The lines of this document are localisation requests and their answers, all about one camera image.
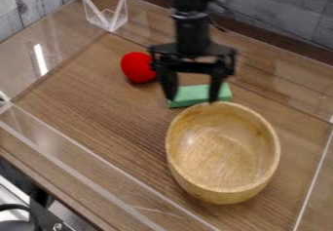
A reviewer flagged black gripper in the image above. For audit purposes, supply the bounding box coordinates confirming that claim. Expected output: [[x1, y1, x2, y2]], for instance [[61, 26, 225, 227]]
[[146, 42, 238, 102]]

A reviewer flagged red felt strawberry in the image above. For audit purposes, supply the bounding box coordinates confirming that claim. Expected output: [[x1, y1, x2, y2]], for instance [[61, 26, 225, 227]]
[[121, 52, 156, 84]]

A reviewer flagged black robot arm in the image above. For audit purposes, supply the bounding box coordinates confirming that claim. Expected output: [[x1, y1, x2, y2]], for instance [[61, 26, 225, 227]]
[[146, 0, 237, 102]]

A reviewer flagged green rectangular block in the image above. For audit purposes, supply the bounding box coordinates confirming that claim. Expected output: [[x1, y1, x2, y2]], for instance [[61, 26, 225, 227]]
[[166, 83, 233, 108]]

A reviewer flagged wooden bowl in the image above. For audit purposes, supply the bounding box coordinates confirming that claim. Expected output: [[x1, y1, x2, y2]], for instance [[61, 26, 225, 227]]
[[165, 102, 281, 205]]

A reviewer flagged black cable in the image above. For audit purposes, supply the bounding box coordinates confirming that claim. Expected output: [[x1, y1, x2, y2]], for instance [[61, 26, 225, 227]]
[[208, 14, 232, 34]]

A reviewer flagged clear acrylic enclosure wall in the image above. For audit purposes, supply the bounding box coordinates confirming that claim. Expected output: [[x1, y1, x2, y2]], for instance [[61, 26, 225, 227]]
[[0, 0, 333, 231]]

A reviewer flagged clear acrylic corner bracket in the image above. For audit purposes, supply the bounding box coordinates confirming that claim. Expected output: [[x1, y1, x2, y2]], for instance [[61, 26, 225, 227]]
[[82, 0, 128, 32]]

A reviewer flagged black metal mount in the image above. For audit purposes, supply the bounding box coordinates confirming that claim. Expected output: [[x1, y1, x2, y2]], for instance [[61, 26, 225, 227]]
[[28, 199, 76, 231]]

